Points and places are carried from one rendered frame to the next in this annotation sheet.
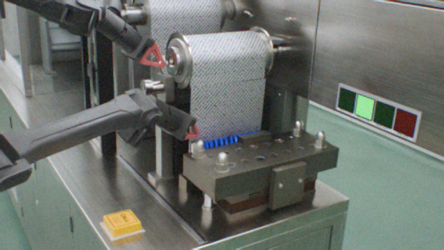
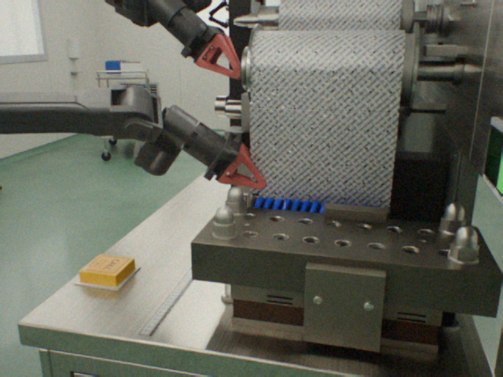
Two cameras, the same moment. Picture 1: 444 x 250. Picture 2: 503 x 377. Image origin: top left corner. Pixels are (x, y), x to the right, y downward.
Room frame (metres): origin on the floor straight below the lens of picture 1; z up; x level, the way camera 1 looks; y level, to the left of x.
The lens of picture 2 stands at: (0.66, -0.50, 1.31)
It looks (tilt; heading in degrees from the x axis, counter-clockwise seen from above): 18 degrees down; 47
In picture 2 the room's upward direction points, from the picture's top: straight up
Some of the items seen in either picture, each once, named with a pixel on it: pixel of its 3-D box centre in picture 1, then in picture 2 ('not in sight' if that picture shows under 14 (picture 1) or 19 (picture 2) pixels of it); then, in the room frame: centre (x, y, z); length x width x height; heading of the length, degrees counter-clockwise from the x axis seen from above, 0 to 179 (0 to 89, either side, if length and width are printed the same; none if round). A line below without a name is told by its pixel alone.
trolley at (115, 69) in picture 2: not in sight; (127, 108); (3.43, 4.46, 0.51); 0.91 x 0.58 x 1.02; 57
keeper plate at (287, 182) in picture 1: (288, 185); (343, 307); (1.13, -0.18, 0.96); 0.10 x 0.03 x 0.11; 123
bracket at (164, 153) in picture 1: (159, 128); (241, 171); (1.27, 0.17, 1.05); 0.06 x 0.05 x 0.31; 123
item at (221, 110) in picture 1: (227, 115); (319, 166); (1.27, -0.02, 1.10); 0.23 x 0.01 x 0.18; 123
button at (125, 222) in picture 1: (122, 223); (108, 270); (1.00, 0.23, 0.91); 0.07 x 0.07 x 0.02; 33
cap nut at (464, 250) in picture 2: (320, 138); (464, 243); (1.25, -0.28, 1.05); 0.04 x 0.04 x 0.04
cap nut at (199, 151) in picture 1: (199, 147); (235, 199); (1.15, 0.05, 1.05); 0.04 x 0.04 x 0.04
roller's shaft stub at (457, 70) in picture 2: (268, 51); (437, 71); (1.42, -0.13, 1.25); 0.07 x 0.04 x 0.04; 123
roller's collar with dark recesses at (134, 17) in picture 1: (133, 14); (273, 21); (1.46, 0.27, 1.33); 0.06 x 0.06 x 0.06; 33
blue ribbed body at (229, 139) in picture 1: (231, 142); (317, 210); (1.26, -0.03, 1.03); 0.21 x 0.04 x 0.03; 123
